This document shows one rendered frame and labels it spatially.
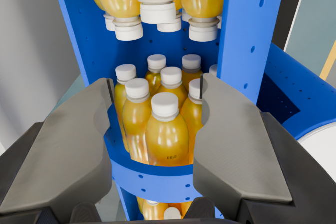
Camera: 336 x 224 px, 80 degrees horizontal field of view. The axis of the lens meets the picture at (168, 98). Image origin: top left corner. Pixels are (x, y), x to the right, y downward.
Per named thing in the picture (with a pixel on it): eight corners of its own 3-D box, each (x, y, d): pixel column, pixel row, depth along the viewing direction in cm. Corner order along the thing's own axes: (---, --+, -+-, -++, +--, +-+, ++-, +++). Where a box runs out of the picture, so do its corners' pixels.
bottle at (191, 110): (205, 187, 40) (212, 111, 29) (174, 171, 43) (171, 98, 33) (218, 162, 44) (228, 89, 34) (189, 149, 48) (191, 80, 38)
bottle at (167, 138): (150, 173, 43) (140, 100, 32) (183, 167, 44) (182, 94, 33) (155, 206, 37) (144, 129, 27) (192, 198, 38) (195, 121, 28)
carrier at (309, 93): (254, 17, 119) (209, 38, 126) (397, 100, 46) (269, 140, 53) (264, 58, 133) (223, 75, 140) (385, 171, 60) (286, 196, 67)
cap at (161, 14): (131, 1, 21) (133, 19, 22) (162, 2, 19) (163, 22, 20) (153, -4, 24) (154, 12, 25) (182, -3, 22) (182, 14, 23)
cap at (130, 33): (109, 21, 29) (111, 34, 30) (121, 26, 26) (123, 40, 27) (133, 17, 30) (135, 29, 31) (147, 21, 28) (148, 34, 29)
